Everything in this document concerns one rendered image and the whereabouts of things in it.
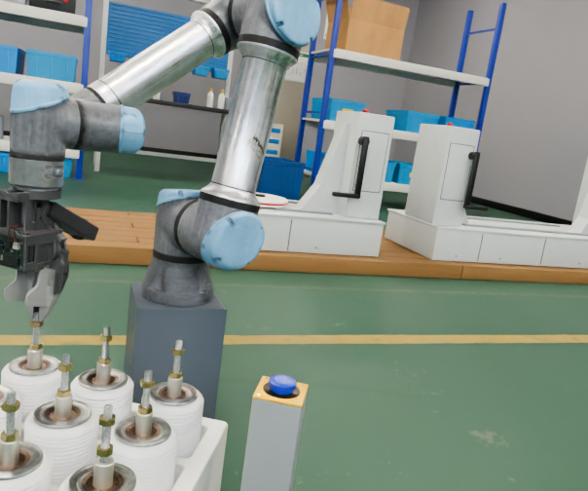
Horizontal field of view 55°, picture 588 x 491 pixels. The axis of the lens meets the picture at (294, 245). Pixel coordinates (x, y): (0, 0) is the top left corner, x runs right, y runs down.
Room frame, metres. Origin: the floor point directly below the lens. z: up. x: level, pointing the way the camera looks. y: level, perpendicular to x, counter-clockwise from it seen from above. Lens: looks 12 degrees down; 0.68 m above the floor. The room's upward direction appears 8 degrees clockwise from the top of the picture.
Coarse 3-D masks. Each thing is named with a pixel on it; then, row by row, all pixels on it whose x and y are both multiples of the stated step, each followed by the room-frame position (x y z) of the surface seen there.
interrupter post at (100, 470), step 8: (96, 464) 0.58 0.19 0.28; (104, 464) 0.58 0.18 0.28; (112, 464) 0.58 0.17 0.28; (96, 472) 0.58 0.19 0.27; (104, 472) 0.58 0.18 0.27; (112, 472) 0.59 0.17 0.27; (96, 480) 0.58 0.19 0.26; (104, 480) 0.58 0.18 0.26; (112, 480) 0.59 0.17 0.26; (96, 488) 0.58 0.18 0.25; (104, 488) 0.58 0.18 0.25
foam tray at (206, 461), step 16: (208, 432) 0.85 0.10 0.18; (224, 432) 0.86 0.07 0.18; (96, 448) 0.77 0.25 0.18; (208, 448) 0.80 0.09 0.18; (224, 448) 0.88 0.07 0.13; (176, 464) 0.75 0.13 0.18; (192, 464) 0.76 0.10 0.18; (208, 464) 0.78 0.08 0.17; (176, 480) 0.75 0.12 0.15; (192, 480) 0.72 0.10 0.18; (208, 480) 0.79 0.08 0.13
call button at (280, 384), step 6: (270, 378) 0.76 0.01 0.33; (276, 378) 0.76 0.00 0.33; (282, 378) 0.76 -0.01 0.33; (288, 378) 0.77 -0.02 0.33; (270, 384) 0.75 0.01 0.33; (276, 384) 0.74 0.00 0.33; (282, 384) 0.75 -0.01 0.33; (288, 384) 0.75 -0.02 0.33; (294, 384) 0.75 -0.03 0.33; (276, 390) 0.74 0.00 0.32; (282, 390) 0.74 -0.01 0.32; (288, 390) 0.74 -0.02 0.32
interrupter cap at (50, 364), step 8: (16, 360) 0.86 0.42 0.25; (24, 360) 0.86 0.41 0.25; (48, 360) 0.87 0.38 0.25; (56, 360) 0.87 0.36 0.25; (16, 368) 0.83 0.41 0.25; (24, 368) 0.84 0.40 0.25; (40, 368) 0.85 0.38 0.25; (48, 368) 0.84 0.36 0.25; (56, 368) 0.85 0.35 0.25; (32, 376) 0.82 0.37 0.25
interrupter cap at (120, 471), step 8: (120, 464) 0.62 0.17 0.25; (80, 472) 0.60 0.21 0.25; (88, 472) 0.60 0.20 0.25; (120, 472) 0.61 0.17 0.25; (128, 472) 0.61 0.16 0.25; (72, 480) 0.58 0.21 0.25; (80, 480) 0.58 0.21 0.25; (88, 480) 0.59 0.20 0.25; (120, 480) 0.59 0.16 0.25; (128, 480) 0.60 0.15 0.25; (72, 488) 0.57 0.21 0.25; (80, 488) 0.57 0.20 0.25; (88, 488) 0.58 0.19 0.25; (112, 488) 0.58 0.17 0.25; (120, 488) 0.58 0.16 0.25; (128, 488) 0.58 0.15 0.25
